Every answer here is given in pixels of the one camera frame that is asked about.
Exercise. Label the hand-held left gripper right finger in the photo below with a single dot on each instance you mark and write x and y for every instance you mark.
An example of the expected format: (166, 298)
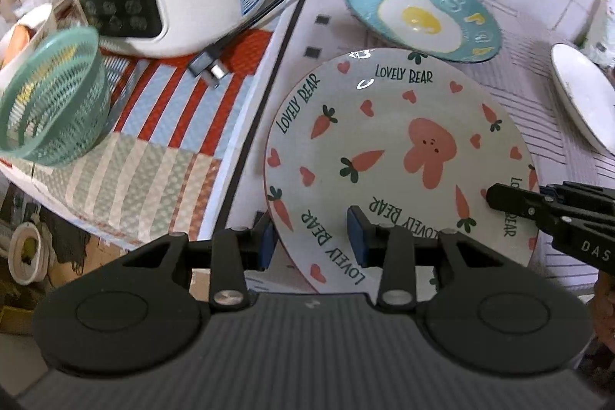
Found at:
(356, 238)

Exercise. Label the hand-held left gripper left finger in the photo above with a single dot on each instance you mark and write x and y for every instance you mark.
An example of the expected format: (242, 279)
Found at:
(267, 243)

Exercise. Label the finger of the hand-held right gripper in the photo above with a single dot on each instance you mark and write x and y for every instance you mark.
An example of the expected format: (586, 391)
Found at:
(516, 201)

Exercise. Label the carrot and bunny print plate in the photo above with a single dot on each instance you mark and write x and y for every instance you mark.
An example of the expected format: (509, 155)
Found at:
(403, 150)

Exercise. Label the blue fried egg print plate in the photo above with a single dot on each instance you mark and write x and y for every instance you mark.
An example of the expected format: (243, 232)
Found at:
(423, 13)

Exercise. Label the white lined table mat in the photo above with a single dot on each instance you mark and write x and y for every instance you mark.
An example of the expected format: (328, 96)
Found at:
(543, 102)

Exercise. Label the red and blue striped cloth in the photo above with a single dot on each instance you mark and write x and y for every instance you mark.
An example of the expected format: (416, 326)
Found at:
(158, 141)

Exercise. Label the small white bowl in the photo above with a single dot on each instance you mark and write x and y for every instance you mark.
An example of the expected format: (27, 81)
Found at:
(26, 251)

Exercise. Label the green plastic mesh basket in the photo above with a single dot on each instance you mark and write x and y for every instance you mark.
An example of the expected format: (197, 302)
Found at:
(53, 102)

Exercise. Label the white bowl with orange food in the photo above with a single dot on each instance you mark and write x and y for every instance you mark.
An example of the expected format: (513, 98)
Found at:
(24, 35)

